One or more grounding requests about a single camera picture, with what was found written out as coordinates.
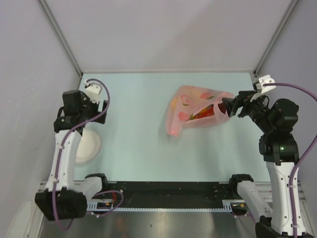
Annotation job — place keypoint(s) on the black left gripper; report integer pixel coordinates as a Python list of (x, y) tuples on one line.
[(85, 99)]

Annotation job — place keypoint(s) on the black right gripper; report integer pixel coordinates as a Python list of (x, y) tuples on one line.
[(232, 104)]

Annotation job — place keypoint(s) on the pink plastic bag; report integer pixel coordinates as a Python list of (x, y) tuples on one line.
[(191, 100)]

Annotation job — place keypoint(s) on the fake watermelon slice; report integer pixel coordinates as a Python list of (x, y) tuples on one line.
[(208, 112)]

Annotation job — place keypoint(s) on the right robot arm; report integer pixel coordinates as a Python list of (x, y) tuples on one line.
[(280, 152)]

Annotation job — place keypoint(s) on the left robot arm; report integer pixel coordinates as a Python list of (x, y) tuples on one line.
[(60, 200)]

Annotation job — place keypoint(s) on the white paper plate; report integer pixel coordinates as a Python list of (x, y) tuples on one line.
[(89, 147)]

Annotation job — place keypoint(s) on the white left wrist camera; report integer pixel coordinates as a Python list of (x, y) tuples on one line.
[(93, 91)]

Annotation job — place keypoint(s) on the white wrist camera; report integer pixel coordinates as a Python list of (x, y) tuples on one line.
[(93, 91), (259, 85)]

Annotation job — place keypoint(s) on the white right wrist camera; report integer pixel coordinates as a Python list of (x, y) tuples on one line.
[(259, 85)]

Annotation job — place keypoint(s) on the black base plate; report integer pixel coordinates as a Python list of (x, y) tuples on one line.
[(172, 195)]

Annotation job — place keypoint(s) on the white cable duct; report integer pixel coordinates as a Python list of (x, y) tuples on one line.
[(100, 205)]

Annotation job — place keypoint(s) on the aluminium frame rail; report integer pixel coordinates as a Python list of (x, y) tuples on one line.
[(52, 21)]

